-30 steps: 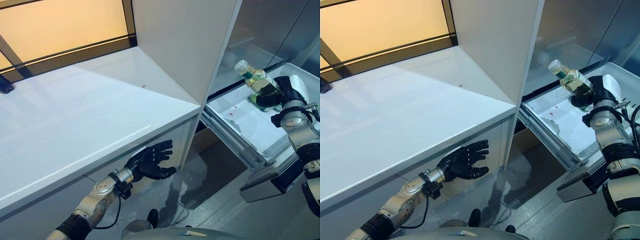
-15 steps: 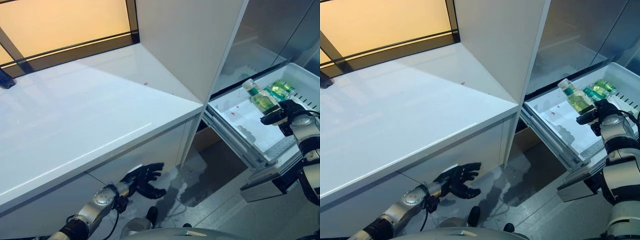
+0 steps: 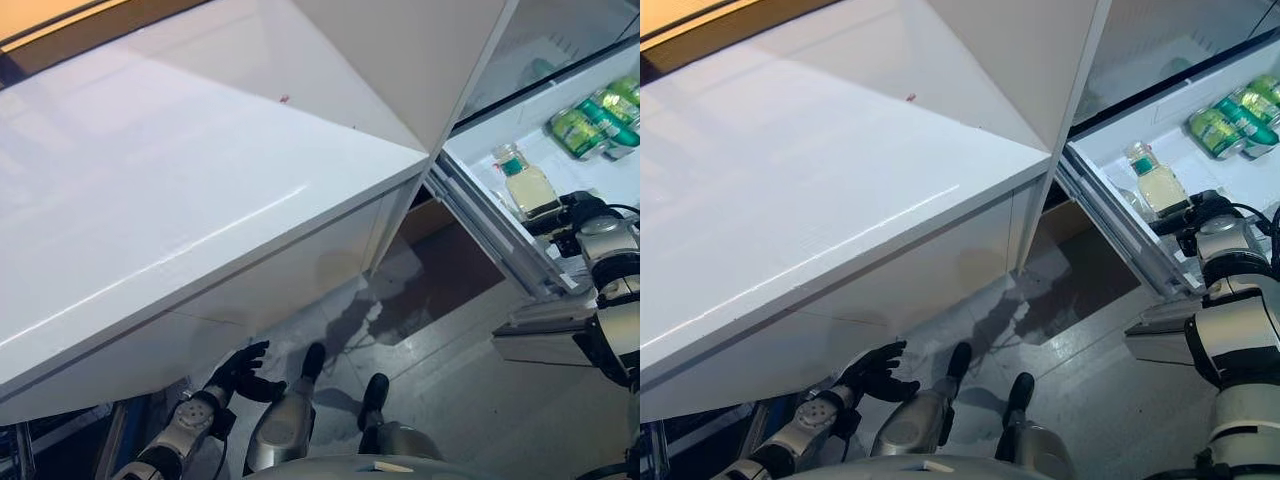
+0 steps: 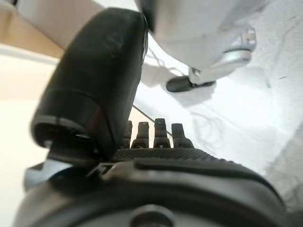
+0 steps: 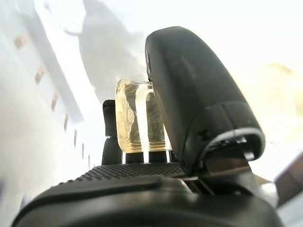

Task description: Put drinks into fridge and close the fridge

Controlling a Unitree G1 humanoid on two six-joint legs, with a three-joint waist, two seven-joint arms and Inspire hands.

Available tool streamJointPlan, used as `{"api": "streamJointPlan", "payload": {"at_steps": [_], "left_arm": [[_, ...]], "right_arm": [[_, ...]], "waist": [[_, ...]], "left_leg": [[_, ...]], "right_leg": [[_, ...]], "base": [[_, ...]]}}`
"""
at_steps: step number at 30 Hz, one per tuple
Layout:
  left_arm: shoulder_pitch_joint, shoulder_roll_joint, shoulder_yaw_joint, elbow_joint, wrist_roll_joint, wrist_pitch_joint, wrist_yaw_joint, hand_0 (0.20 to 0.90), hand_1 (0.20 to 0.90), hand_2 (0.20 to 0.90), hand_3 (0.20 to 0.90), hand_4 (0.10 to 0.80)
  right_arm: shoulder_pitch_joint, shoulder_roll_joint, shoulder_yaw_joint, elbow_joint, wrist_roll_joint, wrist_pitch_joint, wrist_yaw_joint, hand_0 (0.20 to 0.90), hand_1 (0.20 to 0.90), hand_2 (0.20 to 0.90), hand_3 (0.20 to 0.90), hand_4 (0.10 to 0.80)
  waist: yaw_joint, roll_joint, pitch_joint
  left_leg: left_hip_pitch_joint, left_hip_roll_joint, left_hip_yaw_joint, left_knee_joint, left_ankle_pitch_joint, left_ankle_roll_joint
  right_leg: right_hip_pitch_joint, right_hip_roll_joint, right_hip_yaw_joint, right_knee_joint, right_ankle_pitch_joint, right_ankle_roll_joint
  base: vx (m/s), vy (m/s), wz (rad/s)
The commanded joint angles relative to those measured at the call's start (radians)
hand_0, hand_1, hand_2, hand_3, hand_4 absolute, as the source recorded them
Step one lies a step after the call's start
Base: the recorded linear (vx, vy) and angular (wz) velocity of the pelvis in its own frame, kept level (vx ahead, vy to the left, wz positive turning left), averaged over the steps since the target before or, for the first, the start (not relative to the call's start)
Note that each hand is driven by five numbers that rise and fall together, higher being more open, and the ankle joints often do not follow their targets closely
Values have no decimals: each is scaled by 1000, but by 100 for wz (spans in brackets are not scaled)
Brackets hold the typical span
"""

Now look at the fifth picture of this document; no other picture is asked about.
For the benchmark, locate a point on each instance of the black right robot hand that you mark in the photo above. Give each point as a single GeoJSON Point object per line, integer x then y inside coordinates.
{"type": "Point", "coordinates": [189, 94]}

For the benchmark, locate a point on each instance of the clear tea bottle green label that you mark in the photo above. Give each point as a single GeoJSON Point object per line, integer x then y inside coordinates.
{"type": "Point", "coordinates": [132, 118]}

